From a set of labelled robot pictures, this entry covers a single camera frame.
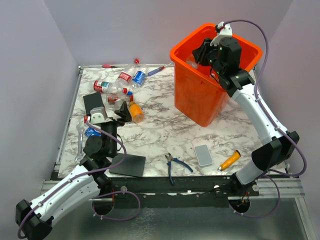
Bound red label water bottle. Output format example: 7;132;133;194
92;80;128;94

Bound clear crushed bottle left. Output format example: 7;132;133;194
185;54;199;69

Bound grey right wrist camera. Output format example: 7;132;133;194
209;21;233;47

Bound black foam pad front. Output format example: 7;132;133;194
109;154;146;178

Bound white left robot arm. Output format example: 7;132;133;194
15;101;132;240

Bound black foam block left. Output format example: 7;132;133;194
83;92;104;115

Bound small orange juice bottle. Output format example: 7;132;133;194
129;101;144;123

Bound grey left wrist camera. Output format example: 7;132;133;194
87;106;108;125

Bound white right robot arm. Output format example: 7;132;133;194
192;37;300;196

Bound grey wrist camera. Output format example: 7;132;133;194
87;106;108;125
209;21;233;47

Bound red screwdriver at back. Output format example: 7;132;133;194
102;64;119;69

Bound clear bottle blue label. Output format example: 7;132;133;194
130;66;148;93

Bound silver wrench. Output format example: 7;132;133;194
74;123;84;163

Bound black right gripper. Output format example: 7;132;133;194
192;38;224;77

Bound blue handled pliers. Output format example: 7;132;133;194
164;152;194;186

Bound red cap clear bottle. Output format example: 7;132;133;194
106;91;134;104

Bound grey metal tin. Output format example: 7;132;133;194
194;144;213;167

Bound orange plastic bin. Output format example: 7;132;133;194
170;23;263;127

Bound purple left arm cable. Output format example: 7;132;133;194
17;121;142;238

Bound orange utility knife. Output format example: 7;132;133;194
217;150;241;172

